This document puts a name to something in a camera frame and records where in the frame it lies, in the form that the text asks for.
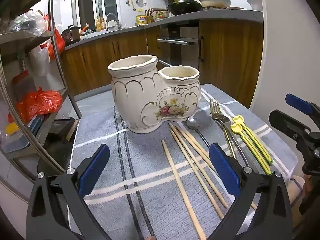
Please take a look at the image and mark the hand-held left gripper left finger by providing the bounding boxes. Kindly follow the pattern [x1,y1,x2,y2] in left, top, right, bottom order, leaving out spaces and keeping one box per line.
[26,144,110,240]

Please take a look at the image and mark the metal shelf rack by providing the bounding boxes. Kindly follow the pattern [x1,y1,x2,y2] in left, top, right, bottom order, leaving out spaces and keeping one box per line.
[0,0,82,160]

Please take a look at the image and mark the grey kitchen countertop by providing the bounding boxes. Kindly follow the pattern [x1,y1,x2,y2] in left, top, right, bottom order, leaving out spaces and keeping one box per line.
[64,9,264,52]

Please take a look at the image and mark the white floral ceramic utensil holder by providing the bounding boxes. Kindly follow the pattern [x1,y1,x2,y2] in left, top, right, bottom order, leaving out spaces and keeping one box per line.
[107,55,202,133]

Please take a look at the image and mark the black wok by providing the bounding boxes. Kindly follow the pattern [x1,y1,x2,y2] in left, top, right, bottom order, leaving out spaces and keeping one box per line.
[156,0,203,15]

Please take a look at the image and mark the yellow plastic object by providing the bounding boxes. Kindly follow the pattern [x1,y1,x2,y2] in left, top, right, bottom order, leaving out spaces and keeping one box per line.
[5,123,20,135]

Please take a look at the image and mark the clear plastic bag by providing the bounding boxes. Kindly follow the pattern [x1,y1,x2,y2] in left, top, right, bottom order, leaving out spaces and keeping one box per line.
[7,10,48,37]

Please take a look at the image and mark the metal spoon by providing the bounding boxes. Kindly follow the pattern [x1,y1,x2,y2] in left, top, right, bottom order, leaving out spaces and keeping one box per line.
[186,116,212,149]

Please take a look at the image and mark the white bowl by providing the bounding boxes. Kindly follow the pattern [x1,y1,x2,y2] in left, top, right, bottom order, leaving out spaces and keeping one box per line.
[247,0,263,10]

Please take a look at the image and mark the white plastic bag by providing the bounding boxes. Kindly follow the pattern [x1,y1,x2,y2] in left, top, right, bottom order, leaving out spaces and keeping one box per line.
[30,44,57,77]

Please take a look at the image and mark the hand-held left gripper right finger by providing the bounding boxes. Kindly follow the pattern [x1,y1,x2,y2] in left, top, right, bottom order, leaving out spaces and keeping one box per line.
[209,142,293,240]

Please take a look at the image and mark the red-lid plastic container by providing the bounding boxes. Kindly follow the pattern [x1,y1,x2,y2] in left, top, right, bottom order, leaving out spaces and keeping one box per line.
[12,70,33,98]

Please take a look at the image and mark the amber glass bottles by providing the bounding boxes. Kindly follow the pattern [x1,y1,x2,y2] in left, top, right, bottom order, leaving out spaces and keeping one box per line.
[95,16,106,32]

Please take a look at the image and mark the white striped cloth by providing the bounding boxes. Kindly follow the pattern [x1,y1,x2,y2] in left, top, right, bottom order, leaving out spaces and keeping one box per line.
[289,176,305,207]

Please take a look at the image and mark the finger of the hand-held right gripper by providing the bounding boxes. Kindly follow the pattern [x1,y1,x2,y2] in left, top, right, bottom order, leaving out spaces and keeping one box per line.
[269,109,320,157]
[285,94,320,117]

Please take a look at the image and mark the white ceramic pot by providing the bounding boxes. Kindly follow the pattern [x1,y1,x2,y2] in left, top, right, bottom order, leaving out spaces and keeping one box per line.
[199,0,232,8]

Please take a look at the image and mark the large red plastic bag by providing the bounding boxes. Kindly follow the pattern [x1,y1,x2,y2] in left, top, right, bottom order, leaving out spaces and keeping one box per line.
[7,87,63,122]

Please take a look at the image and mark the wooden kitchen cabinets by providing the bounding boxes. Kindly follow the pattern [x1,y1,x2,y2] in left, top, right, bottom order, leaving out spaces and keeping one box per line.
[60,19,264,109]

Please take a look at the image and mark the hanging red plastic bag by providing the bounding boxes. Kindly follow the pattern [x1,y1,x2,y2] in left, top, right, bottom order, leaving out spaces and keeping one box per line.
[40,14,65,60]

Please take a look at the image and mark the wooden-handled tool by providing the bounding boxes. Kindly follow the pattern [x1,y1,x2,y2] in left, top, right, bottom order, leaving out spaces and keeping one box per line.
[65,119,80,140]

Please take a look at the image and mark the built-in steel oven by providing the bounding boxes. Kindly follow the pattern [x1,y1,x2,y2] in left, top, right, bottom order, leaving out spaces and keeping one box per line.
[157,26,200,80]

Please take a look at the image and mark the yellow tulip plastic pick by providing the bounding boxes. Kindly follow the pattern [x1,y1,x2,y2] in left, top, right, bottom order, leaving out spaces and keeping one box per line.
[232,115,273,166]
[230,123,272,175]

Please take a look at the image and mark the chrome kitchen faucet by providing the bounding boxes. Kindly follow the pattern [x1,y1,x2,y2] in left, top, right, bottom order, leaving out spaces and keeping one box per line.
[105,13,122,30]

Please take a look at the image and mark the grey striped table cloth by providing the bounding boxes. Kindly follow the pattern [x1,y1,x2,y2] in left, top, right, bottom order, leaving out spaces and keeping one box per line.
[67,83,299,240]

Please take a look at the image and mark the yellow oil bottle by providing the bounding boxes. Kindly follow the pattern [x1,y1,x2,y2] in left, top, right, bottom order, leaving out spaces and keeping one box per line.
[136,11,148,26]

